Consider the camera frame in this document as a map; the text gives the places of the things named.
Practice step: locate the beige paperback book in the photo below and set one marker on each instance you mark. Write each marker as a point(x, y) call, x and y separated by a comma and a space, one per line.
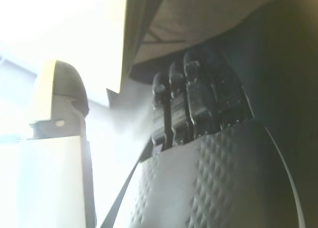
point(186, 19)

